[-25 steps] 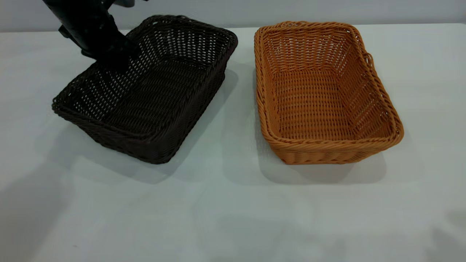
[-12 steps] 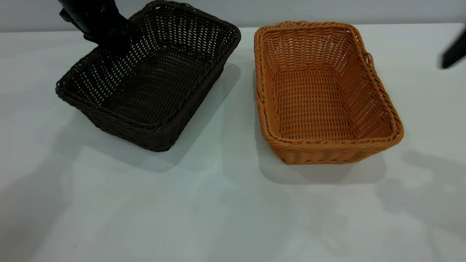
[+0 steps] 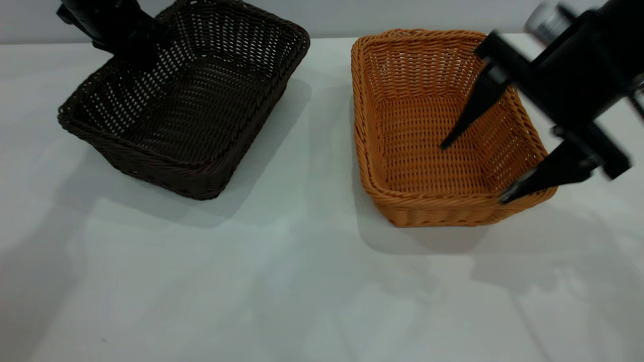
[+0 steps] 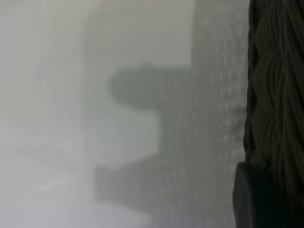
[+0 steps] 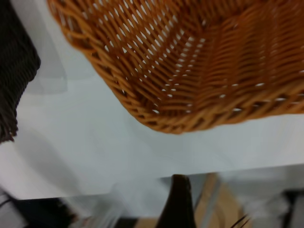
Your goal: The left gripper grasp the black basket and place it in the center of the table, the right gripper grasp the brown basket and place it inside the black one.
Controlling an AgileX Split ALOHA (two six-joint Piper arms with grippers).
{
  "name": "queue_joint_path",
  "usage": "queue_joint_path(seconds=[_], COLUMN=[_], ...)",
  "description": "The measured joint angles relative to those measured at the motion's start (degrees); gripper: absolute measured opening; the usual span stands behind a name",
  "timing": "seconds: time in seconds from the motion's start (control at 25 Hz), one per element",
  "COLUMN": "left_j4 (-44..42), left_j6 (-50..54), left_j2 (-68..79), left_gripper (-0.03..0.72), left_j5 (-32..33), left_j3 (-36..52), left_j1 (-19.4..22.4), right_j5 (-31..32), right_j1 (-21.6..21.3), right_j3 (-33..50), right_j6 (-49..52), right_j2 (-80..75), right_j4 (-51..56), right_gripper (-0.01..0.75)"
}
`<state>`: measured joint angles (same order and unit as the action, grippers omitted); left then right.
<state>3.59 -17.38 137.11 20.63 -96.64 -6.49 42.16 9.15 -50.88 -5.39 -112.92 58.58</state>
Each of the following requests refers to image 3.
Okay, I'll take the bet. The orange wicker basket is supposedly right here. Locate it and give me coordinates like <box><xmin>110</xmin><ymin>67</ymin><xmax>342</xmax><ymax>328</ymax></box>
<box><xmin>351</xmin><ymin>29</ymin><xmax>558</xmax><ymax>228</ymax></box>

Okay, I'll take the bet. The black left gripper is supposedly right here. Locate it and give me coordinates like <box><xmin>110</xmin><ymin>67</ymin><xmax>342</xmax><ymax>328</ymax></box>
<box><xmin>56</xmin><ymin>0</ymin><xmax>169</xmax><ymax>71</ymax></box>

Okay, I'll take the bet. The black wicker basket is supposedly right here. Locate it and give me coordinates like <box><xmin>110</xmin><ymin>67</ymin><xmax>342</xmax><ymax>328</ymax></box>
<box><xmin>57</xmin><ymin>0</ymin><xmax>311</xmax><ymax>201</ymax></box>

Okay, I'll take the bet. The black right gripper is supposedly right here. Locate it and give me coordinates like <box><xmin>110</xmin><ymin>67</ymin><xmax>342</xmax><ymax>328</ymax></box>
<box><xmin>440</xmin><ymin>0</ymin><xmax>644</xmax><ymax>204</ymax></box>

